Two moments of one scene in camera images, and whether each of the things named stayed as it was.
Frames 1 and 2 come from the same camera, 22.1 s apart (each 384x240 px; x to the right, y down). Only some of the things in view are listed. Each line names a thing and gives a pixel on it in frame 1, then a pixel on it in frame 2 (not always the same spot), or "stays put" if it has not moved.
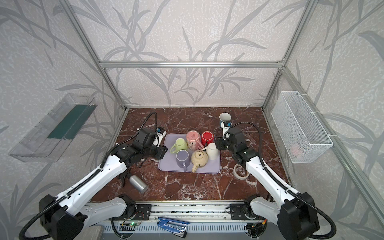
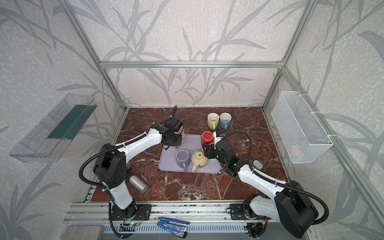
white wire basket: [297, 128] stays put
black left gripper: [161, 151] to [175, 140]
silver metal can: [138, 184] stays put
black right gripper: [222, 144] to [212, 151]
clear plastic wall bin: [49, 138] stays put
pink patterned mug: [192, 137] to [181, 131]
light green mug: [180, 145] to [213, 119]
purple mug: [183, 159] stays put
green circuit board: [134, 223] stays put
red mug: [208, 137] stays put
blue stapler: [177, 228] stays put
